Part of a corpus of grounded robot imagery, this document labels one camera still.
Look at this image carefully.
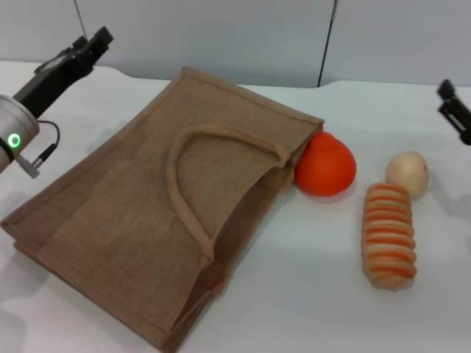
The grey vertical wall strip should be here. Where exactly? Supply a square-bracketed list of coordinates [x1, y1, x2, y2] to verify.
[74, 0, 89, 40]

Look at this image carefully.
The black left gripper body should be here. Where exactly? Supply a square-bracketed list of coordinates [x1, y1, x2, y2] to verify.
[13, 36, 97, 119]

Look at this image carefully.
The brown jute handbag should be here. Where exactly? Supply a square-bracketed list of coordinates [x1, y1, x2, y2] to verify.
[0, 65, 327, 349]

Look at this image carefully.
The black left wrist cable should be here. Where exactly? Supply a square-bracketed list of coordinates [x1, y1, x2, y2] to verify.
[18, 121, 62, 179]

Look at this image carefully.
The pale beige round fruit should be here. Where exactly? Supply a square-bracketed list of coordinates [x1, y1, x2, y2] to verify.
[385, 150, 431, 199]

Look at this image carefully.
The dark vertical wall strip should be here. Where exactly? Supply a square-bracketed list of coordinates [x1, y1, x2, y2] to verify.
[316, 0, 339, 88]

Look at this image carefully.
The orange striped bread loaf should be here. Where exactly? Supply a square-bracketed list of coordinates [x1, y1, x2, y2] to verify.
[360, 182, 418, 290]

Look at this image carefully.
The orange citrus fruit with stem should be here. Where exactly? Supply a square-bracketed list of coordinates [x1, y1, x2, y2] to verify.
[294, 130, 357, 197]

